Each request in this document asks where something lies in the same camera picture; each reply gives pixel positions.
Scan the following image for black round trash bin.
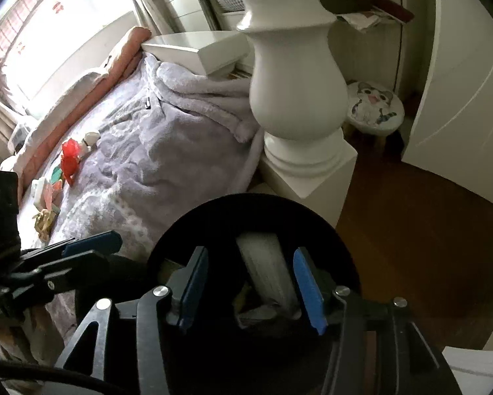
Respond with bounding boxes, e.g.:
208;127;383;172
147;193;361;395

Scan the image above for paper scraps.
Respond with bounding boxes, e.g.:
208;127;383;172
233;284;282;329

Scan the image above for crumpled white paper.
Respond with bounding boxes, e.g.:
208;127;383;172
337;10;395;31

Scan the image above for beige pillow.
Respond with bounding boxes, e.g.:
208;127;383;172
8;70;115;165

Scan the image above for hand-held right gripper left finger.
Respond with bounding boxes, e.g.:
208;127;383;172
55;246;210;395

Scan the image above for small white box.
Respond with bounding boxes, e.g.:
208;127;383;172
30;177;50;203

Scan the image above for black cable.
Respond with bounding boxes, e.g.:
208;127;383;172
0;356;91;385

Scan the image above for red plastic wrapper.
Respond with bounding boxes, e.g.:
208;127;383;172
61;140;83;186

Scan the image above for window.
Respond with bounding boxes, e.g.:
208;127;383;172
0;0;140;108

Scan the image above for white plastic wrapper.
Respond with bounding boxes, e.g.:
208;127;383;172
236;234;302;317

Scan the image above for grey fleece blanket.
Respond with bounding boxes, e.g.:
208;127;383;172
0;55;267;379

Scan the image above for white wardrobe door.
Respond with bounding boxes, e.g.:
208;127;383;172
400;0;493;198

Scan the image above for white turned bedpost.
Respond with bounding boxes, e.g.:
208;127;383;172
236;0;358;231

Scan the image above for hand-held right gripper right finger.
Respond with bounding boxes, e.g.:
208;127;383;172
293;248;463;395

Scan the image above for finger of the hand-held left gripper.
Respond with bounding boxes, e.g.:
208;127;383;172
21;231;123;265
9;254;110;298

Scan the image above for cat print stool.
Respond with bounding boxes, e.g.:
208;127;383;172
345;80;405;149

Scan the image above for white flat panel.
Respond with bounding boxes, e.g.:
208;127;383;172
441;346;493;395

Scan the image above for orange pillow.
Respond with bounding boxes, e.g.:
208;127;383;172
18;27;152;198

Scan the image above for white bed footboard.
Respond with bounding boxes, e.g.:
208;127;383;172
141;31;255;79

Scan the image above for pink packet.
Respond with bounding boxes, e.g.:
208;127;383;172
45;181;64;211

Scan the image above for grey curtain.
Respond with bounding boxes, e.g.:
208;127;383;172
115;0;165;36

